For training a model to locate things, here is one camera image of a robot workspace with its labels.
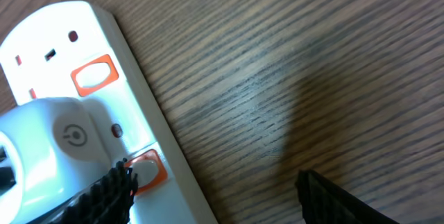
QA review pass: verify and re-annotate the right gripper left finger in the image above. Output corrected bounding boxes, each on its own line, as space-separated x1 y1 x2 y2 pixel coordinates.
44 159 138 224

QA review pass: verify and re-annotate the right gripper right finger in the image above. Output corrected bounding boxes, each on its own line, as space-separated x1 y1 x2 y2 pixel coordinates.
296 170 398 224

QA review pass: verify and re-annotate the white charger plug adapter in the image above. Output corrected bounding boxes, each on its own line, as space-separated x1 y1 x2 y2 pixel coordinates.
1 98 111 223

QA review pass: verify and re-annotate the white power strip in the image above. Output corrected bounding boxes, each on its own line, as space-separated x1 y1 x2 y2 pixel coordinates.
1 1 216 223

